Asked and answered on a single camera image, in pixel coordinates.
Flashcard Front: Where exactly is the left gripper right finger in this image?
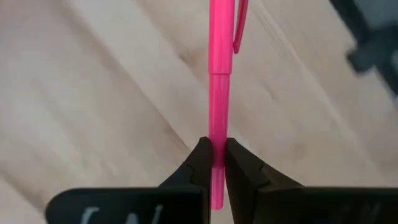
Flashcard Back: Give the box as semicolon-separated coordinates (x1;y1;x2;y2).
224;137;398;224

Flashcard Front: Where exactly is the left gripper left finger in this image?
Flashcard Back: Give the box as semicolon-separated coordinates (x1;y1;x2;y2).
45;136;215;224

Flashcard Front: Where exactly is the pink highlighter marker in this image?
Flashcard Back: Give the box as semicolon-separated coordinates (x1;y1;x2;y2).
207;0;249;211

